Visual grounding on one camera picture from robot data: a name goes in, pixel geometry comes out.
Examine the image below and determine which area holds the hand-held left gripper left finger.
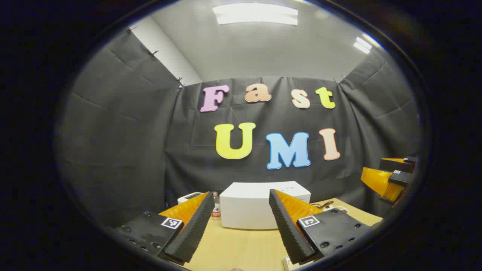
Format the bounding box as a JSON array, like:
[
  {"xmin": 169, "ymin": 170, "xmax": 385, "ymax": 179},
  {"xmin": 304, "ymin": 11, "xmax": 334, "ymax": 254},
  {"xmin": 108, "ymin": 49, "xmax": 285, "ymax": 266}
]
[{"xmin": 113, "ymin": 191, "xmax": 215, "ymax": 264}]

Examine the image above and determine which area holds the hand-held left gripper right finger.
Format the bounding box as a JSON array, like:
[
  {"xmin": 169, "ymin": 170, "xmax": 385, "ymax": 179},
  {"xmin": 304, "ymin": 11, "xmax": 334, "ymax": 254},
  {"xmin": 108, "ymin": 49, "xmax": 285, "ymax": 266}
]
[{"xmin": 268, "ymin": 189, "xmax": 373, "ymax": 265}]

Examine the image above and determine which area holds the white microwave oven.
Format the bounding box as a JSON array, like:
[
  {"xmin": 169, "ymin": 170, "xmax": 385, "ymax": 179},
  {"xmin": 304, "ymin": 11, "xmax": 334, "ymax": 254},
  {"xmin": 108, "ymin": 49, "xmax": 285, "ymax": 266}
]
[{"xmin": 220, "ymin": 182, "xmax": 311, "ymax": 230}]

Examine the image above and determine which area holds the clear bottle with red label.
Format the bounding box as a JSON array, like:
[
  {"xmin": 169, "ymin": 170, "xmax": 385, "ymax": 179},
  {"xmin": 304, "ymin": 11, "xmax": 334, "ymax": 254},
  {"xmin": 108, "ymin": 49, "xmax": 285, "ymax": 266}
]
[{"xmin": 211, "ymin": 192, "xmax": 221, "ymax": 221}]

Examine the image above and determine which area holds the white toaster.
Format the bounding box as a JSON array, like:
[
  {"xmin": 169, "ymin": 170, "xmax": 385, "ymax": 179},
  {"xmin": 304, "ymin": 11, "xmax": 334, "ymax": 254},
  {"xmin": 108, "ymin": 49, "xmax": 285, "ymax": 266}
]
[{"xmin": 177, "ymin": 192, "xmax": 204, "ymax": 205}]

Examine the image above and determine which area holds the small ceiling light panel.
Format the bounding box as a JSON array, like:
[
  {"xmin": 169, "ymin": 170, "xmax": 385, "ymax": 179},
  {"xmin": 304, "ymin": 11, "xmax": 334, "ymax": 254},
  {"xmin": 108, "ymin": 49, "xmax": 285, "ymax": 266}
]
[{"xmin": 353, "ymin": 36, "xmax": 373, "ymax": 54}]

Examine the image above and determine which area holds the large ceiling light panel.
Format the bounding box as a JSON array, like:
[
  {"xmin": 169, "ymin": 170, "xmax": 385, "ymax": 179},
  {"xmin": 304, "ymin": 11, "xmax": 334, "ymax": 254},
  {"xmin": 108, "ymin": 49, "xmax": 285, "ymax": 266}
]
[{"xmin": 213, "ymin": 4, "xmax": 298, "ymax": 26}]

